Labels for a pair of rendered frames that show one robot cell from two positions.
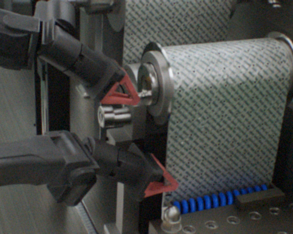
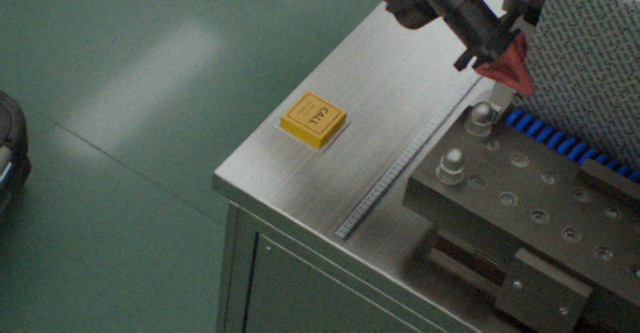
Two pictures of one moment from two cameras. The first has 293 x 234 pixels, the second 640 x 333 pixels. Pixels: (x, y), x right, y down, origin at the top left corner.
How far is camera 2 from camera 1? 0.93 m
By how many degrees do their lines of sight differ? 43
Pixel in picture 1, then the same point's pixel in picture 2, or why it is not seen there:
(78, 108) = not seen: outside the picture
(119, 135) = not seen: outside the picture
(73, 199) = (403, 19)
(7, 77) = not seen: outside the picture
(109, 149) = not seen: outside the picture
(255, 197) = (607, 177)
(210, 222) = (524, 158)
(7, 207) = not seen: outside the picture
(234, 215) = (559, 174)
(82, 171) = not seen: outside the picture
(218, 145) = (601, 80)
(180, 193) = (534, 105)
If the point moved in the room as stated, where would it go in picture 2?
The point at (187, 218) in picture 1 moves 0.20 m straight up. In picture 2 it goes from (508, 134) to (548, 23)
